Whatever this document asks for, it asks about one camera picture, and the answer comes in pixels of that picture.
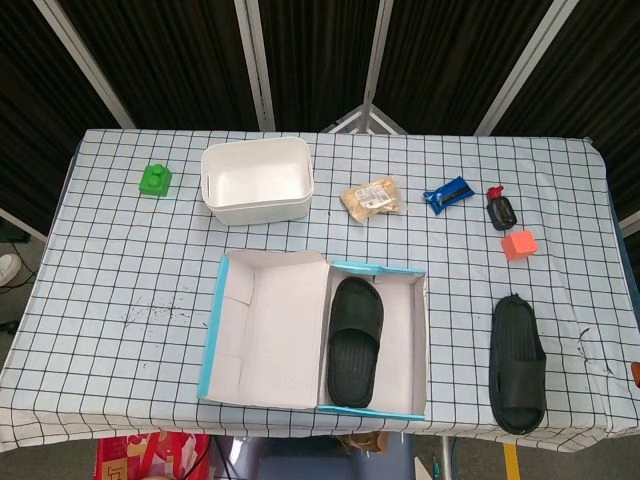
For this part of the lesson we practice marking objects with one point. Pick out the blue and white shoe box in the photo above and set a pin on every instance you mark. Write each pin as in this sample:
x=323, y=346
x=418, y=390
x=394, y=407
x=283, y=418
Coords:
x=280, y=330

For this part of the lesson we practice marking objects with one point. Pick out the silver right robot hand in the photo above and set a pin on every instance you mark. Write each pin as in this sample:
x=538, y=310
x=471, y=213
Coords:
x=636, y=374

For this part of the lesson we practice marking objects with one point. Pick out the red patterned bag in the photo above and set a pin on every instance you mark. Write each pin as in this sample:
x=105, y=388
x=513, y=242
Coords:
x=145, y=457

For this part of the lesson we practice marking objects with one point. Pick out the checked tablecloth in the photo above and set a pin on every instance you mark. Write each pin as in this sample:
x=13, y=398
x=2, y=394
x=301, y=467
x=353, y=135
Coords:
x=125, y=260

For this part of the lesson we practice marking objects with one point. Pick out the black bottle red cap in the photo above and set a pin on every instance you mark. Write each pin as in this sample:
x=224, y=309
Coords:
x=502, y=212

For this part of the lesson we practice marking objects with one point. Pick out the metal table leg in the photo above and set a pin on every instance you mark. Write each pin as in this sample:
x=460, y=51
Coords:
x=445, y=457

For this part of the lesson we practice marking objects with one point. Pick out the brown paper bag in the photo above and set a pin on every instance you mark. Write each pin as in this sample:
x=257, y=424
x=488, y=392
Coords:
x=362, y=442

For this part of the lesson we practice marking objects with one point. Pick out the green toy block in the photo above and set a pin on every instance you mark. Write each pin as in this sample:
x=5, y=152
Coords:
x=155, y=182

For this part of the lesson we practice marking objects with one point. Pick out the blue snack packet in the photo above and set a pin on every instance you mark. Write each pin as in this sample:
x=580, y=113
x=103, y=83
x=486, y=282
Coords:
x=447, y=196

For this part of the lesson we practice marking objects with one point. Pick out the clear bag of nuts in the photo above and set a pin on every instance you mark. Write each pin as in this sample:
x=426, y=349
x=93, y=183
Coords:
x=372, y=197

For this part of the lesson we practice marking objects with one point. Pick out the white plastic bin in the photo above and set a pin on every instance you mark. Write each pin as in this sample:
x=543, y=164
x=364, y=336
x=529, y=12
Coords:
x=255, y=175

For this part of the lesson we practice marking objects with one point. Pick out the black folding screen white frame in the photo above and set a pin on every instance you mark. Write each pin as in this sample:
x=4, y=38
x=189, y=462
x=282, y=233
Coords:
x=175, y=50

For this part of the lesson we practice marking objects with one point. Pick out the blue-grey chair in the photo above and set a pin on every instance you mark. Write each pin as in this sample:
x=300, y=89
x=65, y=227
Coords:
x=300, y=462

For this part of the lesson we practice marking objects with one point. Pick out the orange cube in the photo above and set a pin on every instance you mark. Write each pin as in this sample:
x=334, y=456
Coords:
x=520, y=245

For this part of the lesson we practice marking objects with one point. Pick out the black slipper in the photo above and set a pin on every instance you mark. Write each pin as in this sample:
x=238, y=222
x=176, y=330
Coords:
x=352, y=360
x=515, y=360

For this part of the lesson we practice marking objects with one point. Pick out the metal screen foot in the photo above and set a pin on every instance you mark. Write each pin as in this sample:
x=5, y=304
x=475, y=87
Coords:
x=367, y=117

